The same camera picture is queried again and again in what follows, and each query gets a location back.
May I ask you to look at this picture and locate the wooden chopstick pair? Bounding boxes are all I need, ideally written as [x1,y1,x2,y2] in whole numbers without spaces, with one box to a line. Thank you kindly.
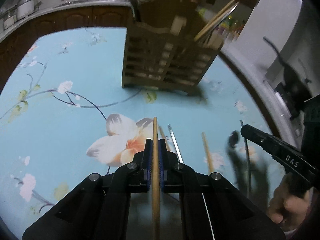
[197,2,239,45]
[194,0,237,42]

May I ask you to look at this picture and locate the person right hand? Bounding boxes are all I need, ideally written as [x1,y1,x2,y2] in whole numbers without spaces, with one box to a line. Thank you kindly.
[267,173,313,232]

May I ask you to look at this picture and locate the metal chopstick right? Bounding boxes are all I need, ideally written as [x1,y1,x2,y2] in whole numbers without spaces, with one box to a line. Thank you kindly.
[242,136,251,198]

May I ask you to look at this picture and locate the metal chopstick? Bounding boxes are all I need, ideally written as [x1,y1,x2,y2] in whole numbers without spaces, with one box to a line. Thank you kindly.
[168,124,184,163]
[242,136,251,198]

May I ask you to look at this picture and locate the metal spoon on table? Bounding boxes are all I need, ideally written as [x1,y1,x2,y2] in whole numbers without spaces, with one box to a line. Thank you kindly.
[227,131,247,194]

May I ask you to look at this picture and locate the metal chopstick left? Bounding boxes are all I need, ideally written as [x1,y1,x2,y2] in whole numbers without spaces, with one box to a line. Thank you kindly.
[168,124,184,163]

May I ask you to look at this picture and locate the black wok with lid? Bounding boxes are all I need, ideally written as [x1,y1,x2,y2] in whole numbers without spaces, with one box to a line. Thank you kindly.
[263,36,312,119]

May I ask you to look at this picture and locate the floral light blue tablecloth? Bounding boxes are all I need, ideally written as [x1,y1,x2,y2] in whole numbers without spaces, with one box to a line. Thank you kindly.
[1,28,284,238]

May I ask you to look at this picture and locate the wooden utensil holder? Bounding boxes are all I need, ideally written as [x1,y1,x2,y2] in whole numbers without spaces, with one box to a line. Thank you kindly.
[121,0,223,94]

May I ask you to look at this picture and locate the green drink bottle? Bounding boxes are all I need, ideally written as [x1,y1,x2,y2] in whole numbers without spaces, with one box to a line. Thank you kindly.
[221,15,239,31]

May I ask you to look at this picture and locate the wooden lower cabinets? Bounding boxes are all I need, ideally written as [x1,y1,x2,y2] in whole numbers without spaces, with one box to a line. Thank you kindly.
[1,5,132,90]

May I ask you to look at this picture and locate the glass jar white contents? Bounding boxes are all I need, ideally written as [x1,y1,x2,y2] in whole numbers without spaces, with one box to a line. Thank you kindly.
[3,9,17,30]

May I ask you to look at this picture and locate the white lidded canister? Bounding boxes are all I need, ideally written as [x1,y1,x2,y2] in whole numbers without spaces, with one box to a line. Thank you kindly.
[17,0,35,21]

